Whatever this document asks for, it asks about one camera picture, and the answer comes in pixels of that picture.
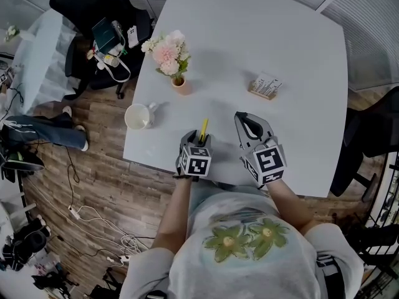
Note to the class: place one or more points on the black stool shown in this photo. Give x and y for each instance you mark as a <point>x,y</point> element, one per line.
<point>22,162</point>

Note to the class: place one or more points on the black bag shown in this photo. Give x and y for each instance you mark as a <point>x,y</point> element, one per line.
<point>31,241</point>

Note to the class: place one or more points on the black metal rack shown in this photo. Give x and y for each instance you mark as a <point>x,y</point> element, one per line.
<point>383,229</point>

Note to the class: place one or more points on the black office chair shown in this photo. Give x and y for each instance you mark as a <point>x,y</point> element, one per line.
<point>87,5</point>
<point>371,135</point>

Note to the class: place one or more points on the person's left forearm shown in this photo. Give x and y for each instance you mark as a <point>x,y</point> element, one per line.
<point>174,204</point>

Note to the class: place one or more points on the person's waist pouch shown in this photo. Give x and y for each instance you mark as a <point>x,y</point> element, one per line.
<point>327,265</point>

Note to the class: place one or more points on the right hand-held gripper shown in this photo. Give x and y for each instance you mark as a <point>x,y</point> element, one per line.
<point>268,164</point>

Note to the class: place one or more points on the person's flower print shirt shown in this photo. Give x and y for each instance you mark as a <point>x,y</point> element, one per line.
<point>243,269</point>

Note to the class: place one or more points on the person's right forearm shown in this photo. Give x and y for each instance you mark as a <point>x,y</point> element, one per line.
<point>290,204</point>

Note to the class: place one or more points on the small white flower vase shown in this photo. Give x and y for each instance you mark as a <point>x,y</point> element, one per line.
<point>11,33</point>

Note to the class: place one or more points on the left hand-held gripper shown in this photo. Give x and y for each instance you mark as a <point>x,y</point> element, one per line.
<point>196,164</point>

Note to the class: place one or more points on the white mug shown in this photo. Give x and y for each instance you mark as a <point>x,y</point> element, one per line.
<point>138,117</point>

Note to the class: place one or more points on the small clear bottle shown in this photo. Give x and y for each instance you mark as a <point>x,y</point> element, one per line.
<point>111,60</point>

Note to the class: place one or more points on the yellow pen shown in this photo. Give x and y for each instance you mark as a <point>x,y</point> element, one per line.
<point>204,128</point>

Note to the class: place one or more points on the wooden card holder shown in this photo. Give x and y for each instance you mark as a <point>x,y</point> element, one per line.
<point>265,87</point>

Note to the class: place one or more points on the dark green box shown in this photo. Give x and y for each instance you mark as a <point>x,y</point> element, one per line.
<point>104,33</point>

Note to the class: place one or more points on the pink vase with flowers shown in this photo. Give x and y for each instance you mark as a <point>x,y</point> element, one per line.
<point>174,58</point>

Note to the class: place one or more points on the white phone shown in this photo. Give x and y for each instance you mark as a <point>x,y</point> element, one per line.
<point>133,37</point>

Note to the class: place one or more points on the white power strip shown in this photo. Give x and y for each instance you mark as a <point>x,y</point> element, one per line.
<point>121,258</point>
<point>74,212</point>

